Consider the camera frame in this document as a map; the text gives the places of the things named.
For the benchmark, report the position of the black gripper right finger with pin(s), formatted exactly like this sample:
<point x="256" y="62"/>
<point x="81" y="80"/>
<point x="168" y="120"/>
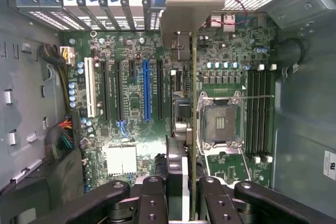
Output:
<point x="220" y="208"/>

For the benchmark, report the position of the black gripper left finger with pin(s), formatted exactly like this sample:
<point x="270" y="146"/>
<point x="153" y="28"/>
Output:
<point x="153" y="203"/>

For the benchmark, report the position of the silver chipset heatsink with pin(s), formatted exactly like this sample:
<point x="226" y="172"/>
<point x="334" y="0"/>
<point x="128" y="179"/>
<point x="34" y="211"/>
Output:
<point x="121" y="159"/>

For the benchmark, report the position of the CPU socket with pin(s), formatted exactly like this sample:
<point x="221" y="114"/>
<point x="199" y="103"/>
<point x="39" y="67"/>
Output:
<point x="220" y="121"/>

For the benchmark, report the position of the black RAM slot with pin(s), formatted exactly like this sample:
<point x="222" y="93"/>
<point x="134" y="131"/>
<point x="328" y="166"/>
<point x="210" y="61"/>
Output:
<point x="250" y="113"/>
<point x="262" y="113"/>
<point x="268" y="113"/>
<point x="256" y="113"/>

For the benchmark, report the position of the long black expansion slot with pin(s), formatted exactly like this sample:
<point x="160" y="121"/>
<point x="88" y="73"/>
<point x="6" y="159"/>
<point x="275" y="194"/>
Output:
<point x="119" y="90"/>
<point x="159" y="90"/>
<point x="106" y="90"/>

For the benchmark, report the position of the blue expansion slot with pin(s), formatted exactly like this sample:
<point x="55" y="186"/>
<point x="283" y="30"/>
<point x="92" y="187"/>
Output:
<point x="147" y="90"/>

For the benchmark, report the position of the black plastic shroud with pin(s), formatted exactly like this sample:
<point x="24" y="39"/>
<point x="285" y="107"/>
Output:
<point x="39" y="197"/>

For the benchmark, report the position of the small white sticker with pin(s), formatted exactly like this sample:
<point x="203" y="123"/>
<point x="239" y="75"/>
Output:
<point x="330" y="167"/>

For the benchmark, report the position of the thin metal locking lever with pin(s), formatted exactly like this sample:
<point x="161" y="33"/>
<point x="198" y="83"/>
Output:
<point x="260" y="97"/>

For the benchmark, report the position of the open black PC case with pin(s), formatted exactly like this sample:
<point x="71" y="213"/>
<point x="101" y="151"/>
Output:
<point x="302" y="116"/>

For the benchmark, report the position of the white expansion slot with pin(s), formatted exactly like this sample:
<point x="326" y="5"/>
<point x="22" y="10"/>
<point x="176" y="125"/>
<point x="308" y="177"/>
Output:
<point x="90" y="87"/>

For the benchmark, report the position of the short black expansion slot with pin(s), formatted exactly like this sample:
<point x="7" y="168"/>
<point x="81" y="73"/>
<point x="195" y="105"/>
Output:
<point x="131" y="69"/>

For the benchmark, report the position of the green motherboard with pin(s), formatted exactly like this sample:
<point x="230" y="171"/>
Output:
<point x="131" y="51"/>

